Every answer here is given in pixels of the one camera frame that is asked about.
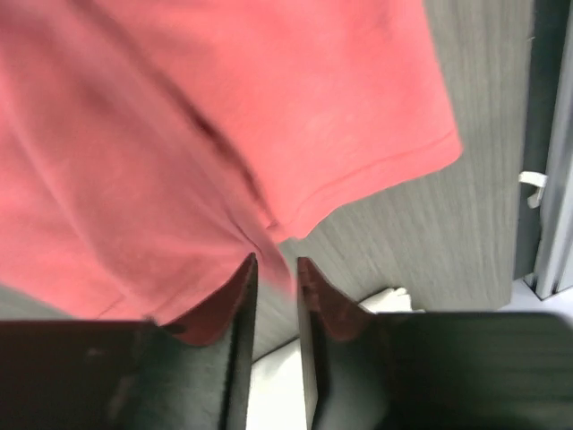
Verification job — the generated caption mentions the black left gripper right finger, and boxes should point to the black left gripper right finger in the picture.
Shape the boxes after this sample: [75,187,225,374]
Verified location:
[297,258,572,429]

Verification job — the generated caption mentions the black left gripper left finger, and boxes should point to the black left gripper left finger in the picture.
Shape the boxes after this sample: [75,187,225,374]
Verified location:
[1,257,258,429]

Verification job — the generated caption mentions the pink t-shirt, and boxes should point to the pink t-shirt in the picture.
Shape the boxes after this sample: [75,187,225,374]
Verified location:
[1,1,462,323]

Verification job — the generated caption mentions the aluminium rail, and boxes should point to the aluminium rail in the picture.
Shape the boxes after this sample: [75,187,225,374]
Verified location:
[514,1,572,300]

